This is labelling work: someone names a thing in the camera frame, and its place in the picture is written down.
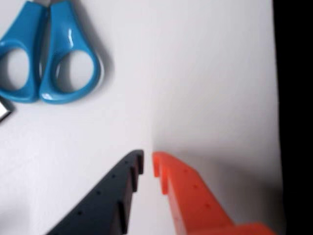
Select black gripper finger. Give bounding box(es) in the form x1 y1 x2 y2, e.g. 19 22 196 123
45 149 145 235

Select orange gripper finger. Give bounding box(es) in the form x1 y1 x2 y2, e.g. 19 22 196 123
152 151 277 235

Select black fabric bag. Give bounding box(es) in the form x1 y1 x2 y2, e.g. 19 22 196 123
272 0 313 235

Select blue handled scissors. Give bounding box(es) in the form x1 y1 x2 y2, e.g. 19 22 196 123
0 0 105 105

